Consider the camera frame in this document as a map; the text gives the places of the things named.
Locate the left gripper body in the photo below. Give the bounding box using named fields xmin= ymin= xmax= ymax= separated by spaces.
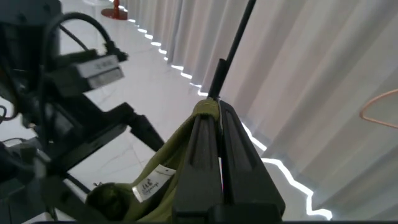
xmin=18 ymin=92 xmax=138 ymax=185

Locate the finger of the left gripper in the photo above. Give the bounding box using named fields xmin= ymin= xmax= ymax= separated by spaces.
xmin=129 ymin=113 xmax=166 ymax=154
xmin=39 ymin=175 xmax=107 ymax=223

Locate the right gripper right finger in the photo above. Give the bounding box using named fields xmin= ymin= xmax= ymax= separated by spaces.
xmin=218 ymin=100 xmax=286 ymax=223

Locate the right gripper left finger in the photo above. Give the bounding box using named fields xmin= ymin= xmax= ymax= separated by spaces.
xmin=172 ymin=113 xmax=224 ymax=223

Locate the green printed sleeveless shirt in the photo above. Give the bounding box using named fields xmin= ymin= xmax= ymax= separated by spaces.
xmin=85 ymin=96 xmax=222 ymax=223

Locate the black clothes rack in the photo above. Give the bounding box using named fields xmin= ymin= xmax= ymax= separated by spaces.
xmin=206 ymin=0 xmax=257 ymax=101

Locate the pink clothes hanger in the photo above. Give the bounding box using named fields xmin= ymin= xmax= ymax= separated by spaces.
xmin=359 ymin=88 xmax=398 ymax=130

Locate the red round-base stand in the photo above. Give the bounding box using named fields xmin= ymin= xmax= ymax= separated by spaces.
xmin=100 ymin=0 xmax=129 ymax=21

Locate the white curtain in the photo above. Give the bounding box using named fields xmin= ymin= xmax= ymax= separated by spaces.
xmin=118 ymin=0 xmax=398 ymax=224

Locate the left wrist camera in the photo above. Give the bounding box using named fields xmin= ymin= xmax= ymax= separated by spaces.
xmin=46 ymin=49 xmax=129 ymax=98

